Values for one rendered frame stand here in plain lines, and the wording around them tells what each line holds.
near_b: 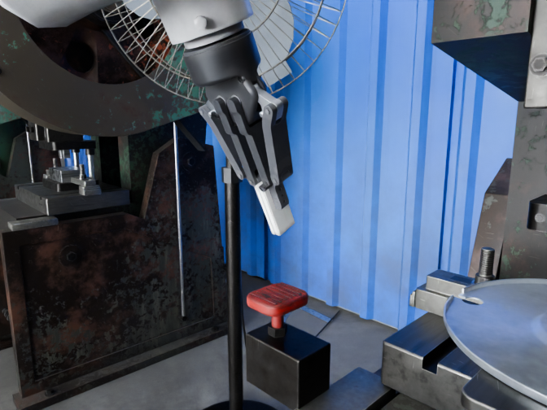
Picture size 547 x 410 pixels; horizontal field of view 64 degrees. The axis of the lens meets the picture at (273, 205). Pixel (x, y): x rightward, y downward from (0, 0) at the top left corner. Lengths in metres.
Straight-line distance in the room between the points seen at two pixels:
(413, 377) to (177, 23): 0.47
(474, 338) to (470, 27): 0.31
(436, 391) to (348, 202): 1.65
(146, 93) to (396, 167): 1.08
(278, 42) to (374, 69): 1.02
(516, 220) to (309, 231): 1.64
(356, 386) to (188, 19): 0.47
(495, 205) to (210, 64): 0.63
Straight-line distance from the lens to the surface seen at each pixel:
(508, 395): 0.39
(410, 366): 0.59
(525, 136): 0.81
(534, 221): 0.56
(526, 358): 0.45
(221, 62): 0.44
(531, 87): 0.50
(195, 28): 0.44
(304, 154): 2.28
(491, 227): 0.92
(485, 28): 0.52
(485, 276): 0.66
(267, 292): 0.58
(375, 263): 2.14
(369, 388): 0.62
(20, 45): 1.43
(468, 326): 0.48
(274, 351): 0.57
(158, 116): 1.56
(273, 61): 1.07
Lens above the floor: 0.98
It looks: 11 degrees down
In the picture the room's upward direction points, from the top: straight up
